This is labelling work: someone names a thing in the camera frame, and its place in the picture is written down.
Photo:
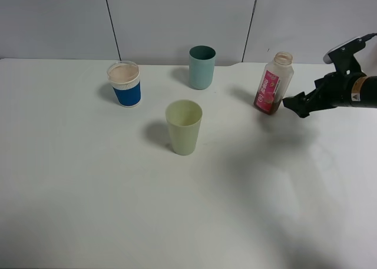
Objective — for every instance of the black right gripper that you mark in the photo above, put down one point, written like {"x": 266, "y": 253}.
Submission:
{"x": 333, "y": 90}

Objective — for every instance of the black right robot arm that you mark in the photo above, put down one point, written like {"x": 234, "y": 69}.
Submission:
{"x": 366, "y": 89}

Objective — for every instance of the light green plastic cup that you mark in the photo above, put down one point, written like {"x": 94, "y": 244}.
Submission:
{"x": 183, "y": 119}

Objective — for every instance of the clear bottle with pink label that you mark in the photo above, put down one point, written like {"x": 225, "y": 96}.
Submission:
{"x": 275, "y": 80}

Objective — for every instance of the blue ribbed paper cup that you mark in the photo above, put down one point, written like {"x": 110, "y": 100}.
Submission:
{"x": 124, "y": 77}

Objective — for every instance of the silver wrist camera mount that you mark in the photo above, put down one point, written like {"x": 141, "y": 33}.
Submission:
{"x": 342, "y": 56}

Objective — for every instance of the teal plastic cup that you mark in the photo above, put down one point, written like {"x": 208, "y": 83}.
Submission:
{"x": 201, "y": 66}

